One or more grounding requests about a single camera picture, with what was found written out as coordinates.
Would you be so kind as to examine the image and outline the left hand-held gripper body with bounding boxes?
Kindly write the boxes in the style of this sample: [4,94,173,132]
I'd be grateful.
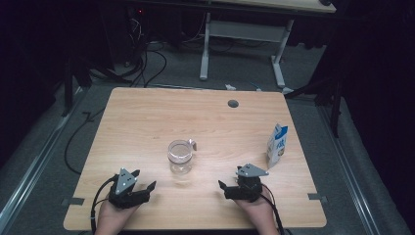
[108,167,151,210]

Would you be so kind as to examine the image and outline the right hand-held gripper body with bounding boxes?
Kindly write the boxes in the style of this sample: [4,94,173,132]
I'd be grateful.
[223,163,270,202]

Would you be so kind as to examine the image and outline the clear glass jar with lid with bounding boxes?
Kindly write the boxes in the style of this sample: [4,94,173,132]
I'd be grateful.
[166,138,198,176]

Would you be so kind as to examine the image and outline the white and blue milk carton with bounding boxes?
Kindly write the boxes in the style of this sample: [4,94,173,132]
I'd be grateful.
[265,122,290,169]

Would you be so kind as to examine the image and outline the person's right hand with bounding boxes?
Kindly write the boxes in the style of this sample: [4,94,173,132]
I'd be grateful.
[234,190,281,235]

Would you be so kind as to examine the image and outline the person's left hand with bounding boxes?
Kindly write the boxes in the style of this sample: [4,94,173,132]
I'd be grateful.
[94,199,142,235]

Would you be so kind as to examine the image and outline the grey tape strip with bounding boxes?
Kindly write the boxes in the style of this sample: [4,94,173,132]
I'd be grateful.
[61,197,85,207]
[306,192,329,202]

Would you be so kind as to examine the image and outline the black metal stand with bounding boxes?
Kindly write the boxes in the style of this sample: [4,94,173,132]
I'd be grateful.
[283,74,345,139]
[61,55,75,118]

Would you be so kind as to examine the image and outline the dark equipment with red light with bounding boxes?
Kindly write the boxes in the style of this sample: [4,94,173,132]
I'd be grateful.
[125,4,149,45]

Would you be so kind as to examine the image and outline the white-legged background desk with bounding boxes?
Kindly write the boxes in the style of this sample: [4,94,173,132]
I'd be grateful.
[199,0,337,96]

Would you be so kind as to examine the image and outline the right hand-held gripper black cable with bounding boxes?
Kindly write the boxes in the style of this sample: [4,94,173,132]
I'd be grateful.
[259,184,287,235]

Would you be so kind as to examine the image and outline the hand-held gripper black cable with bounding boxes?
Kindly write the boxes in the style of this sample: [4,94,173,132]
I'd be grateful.
[90,174,118,235]
[259,184,287,235]

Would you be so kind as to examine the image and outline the left hand-held gripper black cable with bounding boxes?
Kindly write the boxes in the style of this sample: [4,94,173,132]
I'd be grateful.
[90,174,118,235]

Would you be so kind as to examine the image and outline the long black floor cable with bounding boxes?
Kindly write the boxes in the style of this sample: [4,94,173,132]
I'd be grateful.
[64,107,108,176]

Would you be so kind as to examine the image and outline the metal floor rail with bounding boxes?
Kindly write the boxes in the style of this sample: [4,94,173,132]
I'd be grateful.
[0,86,86,235]
[317,104,382,235]

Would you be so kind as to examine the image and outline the black looped floor cable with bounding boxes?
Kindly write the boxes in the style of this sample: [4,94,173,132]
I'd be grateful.
[143,48,168,88]

